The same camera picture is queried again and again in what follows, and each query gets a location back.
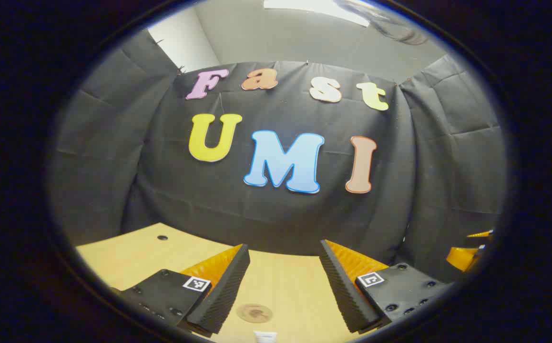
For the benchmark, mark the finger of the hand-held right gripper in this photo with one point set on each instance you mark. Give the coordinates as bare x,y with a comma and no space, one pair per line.
482,234
462,257

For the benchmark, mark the ceiling light panel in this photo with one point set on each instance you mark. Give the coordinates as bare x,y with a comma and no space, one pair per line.
316,7

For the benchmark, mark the light wooden desktop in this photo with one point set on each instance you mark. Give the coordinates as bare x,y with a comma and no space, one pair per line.
281,286

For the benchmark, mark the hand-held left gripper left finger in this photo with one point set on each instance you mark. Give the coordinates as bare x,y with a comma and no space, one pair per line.
228,286

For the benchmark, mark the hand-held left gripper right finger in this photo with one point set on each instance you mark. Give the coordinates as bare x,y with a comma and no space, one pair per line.
342,290

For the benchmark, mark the round brown coaster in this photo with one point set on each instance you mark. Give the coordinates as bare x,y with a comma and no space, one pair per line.
254,313

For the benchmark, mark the white toothpaste tube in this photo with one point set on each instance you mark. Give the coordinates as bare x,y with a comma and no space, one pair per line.
265,337

